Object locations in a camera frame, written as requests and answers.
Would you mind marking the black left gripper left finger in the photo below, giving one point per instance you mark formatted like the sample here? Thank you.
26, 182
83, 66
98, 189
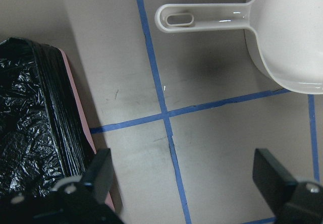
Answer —
98, 178

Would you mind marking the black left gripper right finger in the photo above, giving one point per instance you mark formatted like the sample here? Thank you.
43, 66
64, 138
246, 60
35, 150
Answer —
273, 180

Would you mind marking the beige plastic dustpan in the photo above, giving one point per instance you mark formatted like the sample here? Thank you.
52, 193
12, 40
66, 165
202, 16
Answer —
283, 37

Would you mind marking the pink bin black liner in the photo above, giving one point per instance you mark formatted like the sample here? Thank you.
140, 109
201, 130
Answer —
45, 136

